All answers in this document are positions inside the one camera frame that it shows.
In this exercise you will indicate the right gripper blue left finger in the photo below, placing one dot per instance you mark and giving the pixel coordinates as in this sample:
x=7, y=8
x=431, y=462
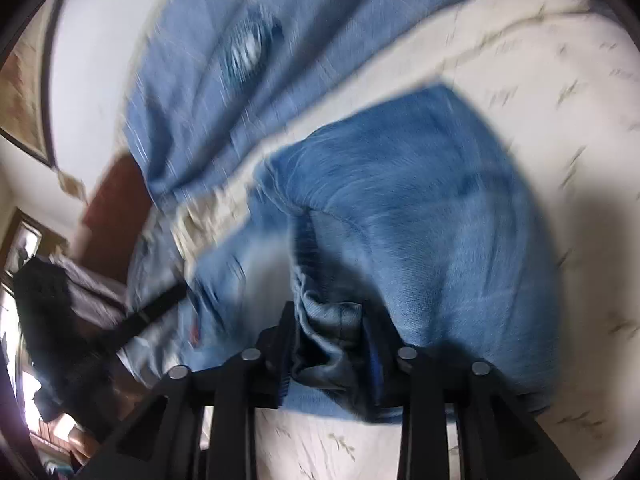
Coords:
x=274, y=369

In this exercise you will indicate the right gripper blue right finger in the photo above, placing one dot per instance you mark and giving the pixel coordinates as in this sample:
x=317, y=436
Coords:
x=386, y=378

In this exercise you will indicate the blue denim jeans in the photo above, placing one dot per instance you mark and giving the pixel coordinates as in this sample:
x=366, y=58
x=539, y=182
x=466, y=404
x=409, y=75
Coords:
x=411, y=206

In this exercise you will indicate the blue plaid quilt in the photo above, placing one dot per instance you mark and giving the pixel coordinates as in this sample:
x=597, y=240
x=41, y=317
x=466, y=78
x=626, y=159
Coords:
x=217, y=76

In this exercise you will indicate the cream leaf-print bedsheet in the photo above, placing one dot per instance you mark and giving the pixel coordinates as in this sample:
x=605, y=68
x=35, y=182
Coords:
x=559, y=84

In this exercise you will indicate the framed wall painting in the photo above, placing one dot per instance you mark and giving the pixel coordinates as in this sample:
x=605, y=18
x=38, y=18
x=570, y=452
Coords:
x=25, y=76

